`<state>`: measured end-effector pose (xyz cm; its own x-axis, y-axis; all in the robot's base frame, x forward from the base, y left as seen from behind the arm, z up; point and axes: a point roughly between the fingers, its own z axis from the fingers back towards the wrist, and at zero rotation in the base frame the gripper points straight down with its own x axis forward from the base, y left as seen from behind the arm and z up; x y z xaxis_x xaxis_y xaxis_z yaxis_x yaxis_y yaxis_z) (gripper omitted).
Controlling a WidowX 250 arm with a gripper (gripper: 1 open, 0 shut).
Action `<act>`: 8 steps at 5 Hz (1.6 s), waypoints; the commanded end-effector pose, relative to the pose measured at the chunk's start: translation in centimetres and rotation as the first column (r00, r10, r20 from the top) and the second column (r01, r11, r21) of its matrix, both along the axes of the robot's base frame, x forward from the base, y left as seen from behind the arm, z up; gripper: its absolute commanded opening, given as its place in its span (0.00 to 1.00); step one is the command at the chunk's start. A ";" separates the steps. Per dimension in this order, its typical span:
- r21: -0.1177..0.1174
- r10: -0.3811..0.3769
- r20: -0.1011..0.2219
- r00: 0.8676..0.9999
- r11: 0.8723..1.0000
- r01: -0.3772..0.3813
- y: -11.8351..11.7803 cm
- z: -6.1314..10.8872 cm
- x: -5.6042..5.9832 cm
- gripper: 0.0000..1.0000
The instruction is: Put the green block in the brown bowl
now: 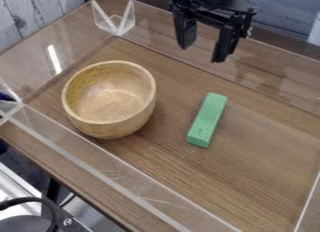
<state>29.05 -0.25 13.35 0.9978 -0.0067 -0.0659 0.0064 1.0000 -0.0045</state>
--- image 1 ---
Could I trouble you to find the black metal bracket with screw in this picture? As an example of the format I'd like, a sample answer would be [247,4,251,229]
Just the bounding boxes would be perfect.
[51,202,92,232]

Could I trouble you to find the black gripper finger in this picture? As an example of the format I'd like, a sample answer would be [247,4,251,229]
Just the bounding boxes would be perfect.
[211,24,241,63]
[173,7,198,50]

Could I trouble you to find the clear acrylic enclosure wall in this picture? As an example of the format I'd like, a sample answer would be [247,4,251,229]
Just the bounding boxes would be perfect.
[0,0,320,232]

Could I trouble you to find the black table leg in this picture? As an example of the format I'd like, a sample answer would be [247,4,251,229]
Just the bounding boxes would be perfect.
[47,179,61,202]

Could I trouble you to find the light wooden bowl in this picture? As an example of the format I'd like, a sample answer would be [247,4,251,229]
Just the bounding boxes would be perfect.
[61,60,156,139]

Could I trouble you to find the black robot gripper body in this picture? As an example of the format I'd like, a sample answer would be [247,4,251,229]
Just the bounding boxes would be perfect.
[170,0,256,38]

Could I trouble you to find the green rectangular block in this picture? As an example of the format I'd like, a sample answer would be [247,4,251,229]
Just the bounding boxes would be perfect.
[186,93,227,148]

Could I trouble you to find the black cable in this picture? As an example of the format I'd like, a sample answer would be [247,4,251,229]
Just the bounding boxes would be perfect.
[0,196,60,232]

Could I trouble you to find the blue object at left edge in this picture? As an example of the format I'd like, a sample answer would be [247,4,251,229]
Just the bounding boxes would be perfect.
[0,92,16,101]

